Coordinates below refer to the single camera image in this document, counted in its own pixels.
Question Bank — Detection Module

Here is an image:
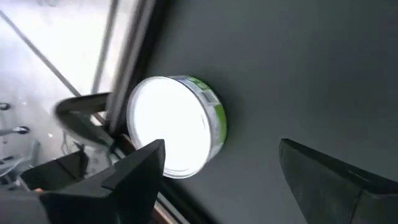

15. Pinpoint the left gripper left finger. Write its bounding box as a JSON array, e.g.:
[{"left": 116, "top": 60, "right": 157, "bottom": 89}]
[{"left": 39, "top": 139, "right": 166, "bottom": 224}]

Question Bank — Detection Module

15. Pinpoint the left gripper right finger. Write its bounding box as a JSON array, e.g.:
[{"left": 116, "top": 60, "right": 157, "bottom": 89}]
[{"left": 279, "top": 139, "right": 398, "bottom": 224}]

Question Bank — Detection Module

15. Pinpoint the green label tuna can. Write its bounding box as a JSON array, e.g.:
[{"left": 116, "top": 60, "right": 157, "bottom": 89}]
[{"left": 126, "top": 74, "right": 228, "bottom": 180}]

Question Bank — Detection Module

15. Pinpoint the black block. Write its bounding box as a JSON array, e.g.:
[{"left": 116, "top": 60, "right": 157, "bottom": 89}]
[{"left": 20, "top": 149, "right": 90, "bottom": 192}]

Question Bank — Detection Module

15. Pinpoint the black table mat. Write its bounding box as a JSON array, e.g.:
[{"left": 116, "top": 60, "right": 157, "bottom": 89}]
[{"left": 136, "top": 0, "right": 398, "bottom": 224}]

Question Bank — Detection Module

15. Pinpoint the black curved bracket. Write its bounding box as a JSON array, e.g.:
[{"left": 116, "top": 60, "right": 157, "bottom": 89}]
[{"left": 53, "top": 92, "right": 114, "bottom": 149}]

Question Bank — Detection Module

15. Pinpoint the black metal rig frame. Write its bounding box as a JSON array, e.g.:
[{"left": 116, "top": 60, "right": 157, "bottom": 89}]
[{"left": 91, "top": 0, "right": 218, "bottom": 224}]

